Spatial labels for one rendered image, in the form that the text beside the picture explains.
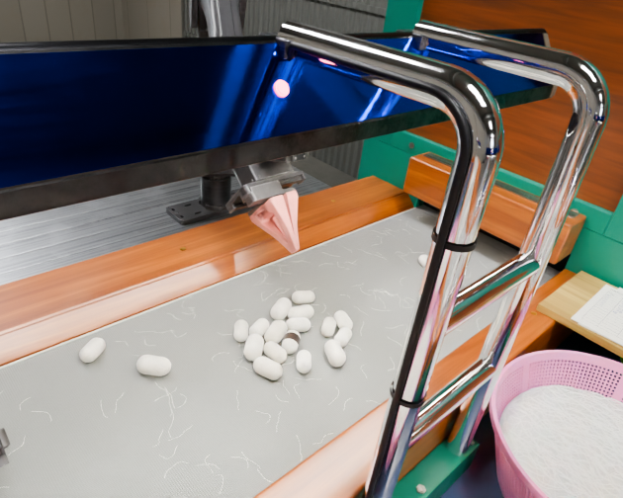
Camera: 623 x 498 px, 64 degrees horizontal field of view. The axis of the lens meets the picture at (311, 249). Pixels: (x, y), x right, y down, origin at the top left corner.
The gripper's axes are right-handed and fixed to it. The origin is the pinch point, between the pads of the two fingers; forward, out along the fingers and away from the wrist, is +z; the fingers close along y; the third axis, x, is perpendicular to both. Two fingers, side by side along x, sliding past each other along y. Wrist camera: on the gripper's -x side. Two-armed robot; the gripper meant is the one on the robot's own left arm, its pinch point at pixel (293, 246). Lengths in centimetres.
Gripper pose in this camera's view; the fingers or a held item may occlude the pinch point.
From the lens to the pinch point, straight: 68.1
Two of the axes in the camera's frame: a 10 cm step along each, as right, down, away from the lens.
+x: -5.1, 3.6, 7.8
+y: 7.4, -2.9, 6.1
